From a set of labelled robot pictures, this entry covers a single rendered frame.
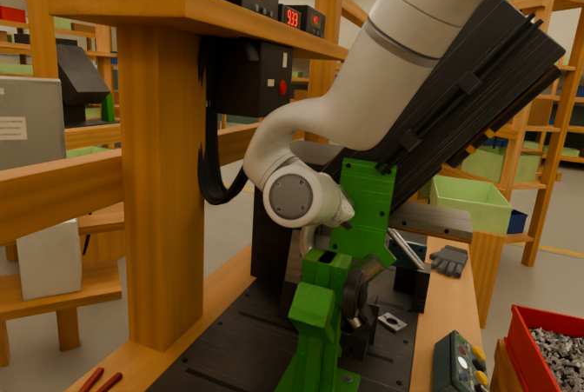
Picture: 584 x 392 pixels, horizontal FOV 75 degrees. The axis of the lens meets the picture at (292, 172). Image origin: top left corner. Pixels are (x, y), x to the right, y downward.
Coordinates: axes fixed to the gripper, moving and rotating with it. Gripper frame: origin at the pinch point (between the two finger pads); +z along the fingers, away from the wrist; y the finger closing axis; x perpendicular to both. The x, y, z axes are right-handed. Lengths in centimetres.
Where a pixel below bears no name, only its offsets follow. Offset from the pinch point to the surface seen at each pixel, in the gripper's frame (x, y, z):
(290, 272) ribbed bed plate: 18.9, -6.5, 5.9
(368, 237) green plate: -1.0, -9.8, 2.8
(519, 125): -111, -2, 235
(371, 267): 1.5, -14.9, -0.6
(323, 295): 5.2, -13.0, -25.7
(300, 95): 40, 381, 825
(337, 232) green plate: 3.9, -5.2, 3.0
